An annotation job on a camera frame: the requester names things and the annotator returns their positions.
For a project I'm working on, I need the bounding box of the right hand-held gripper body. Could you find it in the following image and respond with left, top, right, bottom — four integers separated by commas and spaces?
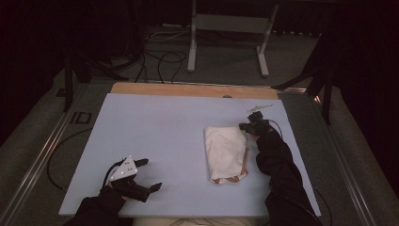
246, 105, 274, 135

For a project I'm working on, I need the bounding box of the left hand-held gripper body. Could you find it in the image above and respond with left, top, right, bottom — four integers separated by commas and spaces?
107, 155, 152, 203

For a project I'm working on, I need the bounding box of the cream baby bodysuit brown trim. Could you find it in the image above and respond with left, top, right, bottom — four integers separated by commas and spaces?
204, 125, 250, 185

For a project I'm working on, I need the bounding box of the person's right hand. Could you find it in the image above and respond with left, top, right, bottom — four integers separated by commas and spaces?
255, 131, 281, 145

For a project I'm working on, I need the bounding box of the person's left hand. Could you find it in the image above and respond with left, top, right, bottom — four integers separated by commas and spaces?
100, 186, 130, 202

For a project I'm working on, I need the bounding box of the light blue mat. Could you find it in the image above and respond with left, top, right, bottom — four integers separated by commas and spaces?
58, 92, 322, 218

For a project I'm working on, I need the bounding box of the black tripod stand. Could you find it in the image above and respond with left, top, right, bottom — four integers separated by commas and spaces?
272, 31, 334, 125
62, 46, 130, 113

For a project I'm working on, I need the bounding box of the white metal stand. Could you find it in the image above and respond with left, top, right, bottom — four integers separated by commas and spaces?
186, 0, 279, 78

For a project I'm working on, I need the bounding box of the left hand-held gripper cable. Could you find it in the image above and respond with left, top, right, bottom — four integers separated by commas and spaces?
103, 159, 122, 188

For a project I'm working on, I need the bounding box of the hand-held gripper cable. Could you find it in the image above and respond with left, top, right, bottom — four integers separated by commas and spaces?
267, 119, 284, 139
103, 159, 122, 188

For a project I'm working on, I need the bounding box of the right hand-held gripper cable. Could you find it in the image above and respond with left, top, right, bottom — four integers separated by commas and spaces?
267, 119, 284, 139

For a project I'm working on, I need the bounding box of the aluminium rail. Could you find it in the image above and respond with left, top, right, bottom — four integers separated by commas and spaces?
313, 93, 377, 226
0, 84, 90, 226
135, 78, 308, 94

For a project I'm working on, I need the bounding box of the long curved black cable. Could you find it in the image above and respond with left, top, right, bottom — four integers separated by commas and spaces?
46, 127, 93, 192

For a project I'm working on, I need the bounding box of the straight black floor cable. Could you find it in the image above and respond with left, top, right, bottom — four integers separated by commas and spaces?
135, 51, 149, 84

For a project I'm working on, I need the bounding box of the looped black floor cable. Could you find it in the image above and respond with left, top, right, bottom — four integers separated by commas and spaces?
156, 51, 187, 85

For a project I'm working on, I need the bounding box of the thin black cable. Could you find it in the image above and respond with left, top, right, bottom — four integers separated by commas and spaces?
314, 187, 333, 226

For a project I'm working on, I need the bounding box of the white floor cable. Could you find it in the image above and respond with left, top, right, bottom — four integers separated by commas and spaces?
144, 27, 193, 43

